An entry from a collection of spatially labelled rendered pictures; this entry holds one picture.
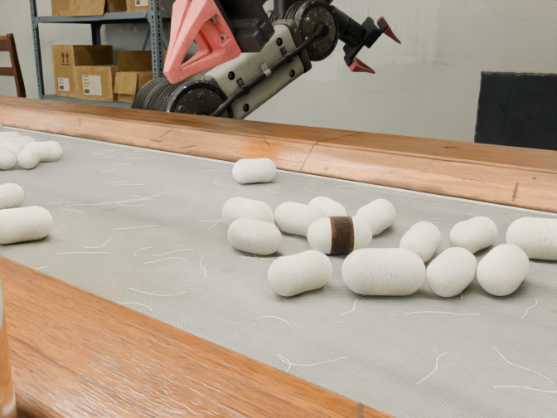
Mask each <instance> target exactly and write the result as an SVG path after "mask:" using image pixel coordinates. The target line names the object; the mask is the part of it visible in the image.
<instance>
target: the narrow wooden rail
mask: <svg viewBox="0 0 557 418"><path fill-rule="evenodd" d="M0 275H1V282H2V296H3V302H4V309H5V316H6V323H7V336H8V343H9V350H10V357H11V364H12V377H13V384H14V391H15V397H16V404H17V417H18V418H397V417H395V416H392V415H389V414H387V413H385V412H383V411H379V410H377V409H375V408H373V407H370V406H368V405H365V404H363V403H360V402H359V401H355V400H353V399H351V398H349V397H346V396H343V395H341V394H338V393H336V392H334V391H331V390H328V389H327V388H324V387H322V386H319V385H317V384H314V383H312V382H309V381H306V380H304V379H302V378H300V377H296V376H294V375H292V374H290V373H287V372H285V371H282V370H280V369H278V368H276V367H272V366H270V365H268V364H266V363H263V362H260V361H258V360H255V359H253V358H251V357H248V356H245V355H244V354H241V353H239V352H236V351H233V350H231V349H229V348H226V347H223V346H221V345H219V344H217V343H213V342H212V341H209V340H207V339H204V338H201V337H199V336H197V335H195V334H193V333H189V332H187V331H185V330H182V329H180V328H177V327H175V326H172V325H171V324H168V323H164V322H163V321H161V320H158V319H156V318H153V317H150V316H148V315H146V314H144V313H140V312H139V311H136V310H134V309H131V308H129V307H126V306H124V305H122V304H118V303H116V302H114V301H112V300H110V299H106V298H104V297H102V296H99V295H97V294H94V293H92V292H89V291H88V290H85V289H82V288H80V287H78V286H75V285H73V284H70V283H67V282H65V281H63V280H61V279H57V278H56V277H53V276H51V275H48V274H45V273H43V272H41V271H39V270H35V269H33V268H31V267H29V266H26V265H24V264H21V263H19V262H16V261H15V260H11V259H9V258H7V257H5V256H2V255H0Z"/></svg>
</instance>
